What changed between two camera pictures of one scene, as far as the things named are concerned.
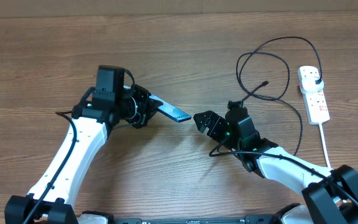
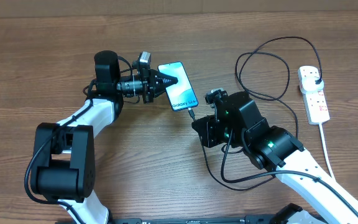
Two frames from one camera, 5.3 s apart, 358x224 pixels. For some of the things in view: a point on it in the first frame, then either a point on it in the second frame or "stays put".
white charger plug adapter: [309, 84] stays put
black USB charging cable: [275, 98] -> [258, 97]
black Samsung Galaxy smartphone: [170, 109] -> [181, 94]
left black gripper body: [135, 107] -> [148, 88]
